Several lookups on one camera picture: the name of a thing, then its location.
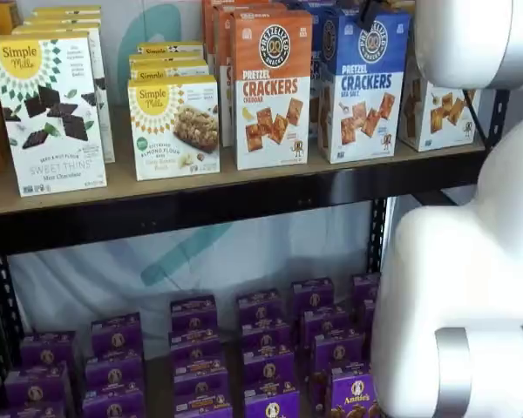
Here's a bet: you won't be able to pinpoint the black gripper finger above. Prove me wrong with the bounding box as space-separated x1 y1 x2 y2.
357 0 384 25

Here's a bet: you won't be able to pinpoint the blue pretzel crackers box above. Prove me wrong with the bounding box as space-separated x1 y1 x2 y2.
282 0 358 11
309 2 362 138
317 7 412 165

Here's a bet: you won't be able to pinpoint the yellow pretzel crackers box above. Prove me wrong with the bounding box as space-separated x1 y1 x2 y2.
398 8 483 153

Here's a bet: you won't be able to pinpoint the orange pretzel crackers box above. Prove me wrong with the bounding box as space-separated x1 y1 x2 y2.
213 3 289 149
229 9 313 172
201 0 271 82

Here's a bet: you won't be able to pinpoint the Simple Mills almond bars box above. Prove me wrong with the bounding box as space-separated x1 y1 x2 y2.
129 59 210 82
127 74 221 182
128 51 207 65
137 41 205 57

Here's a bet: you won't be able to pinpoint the wooden shelf board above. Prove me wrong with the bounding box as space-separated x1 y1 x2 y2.
0 103 492 218

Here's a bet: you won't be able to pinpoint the purple Annie's snack box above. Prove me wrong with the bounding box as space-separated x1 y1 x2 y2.
168 328 222 363
3 363 71 408
0 400 66 418
242 346 295 388
169 294 219 333
291 278 336 315
311 364 378 418
173 391 234 418
236 289 284 327
240 320 292 353
351 272 382 307
81 389 146 418
19 330 78 372
173 359 229 396
243 382 301 418
300 307 350 346
85 354 145 395
360 298 377 334
90 312 144 358
311 333 365 372

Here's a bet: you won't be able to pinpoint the Simple Mills Sweet Thins box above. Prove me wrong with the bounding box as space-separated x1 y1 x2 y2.
11 22 116 165
31 4 103 18
24 15 111 104
0 30 108 199

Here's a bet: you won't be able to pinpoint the white backdrop with teal logo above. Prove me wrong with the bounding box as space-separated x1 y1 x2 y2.
6 0 402 339

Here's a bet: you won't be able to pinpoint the purple Annie's snack boxes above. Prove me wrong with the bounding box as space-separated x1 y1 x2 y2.
65 321 332 418

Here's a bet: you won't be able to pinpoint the black metal shelf frame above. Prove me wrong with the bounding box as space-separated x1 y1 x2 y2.
0 86 512 393

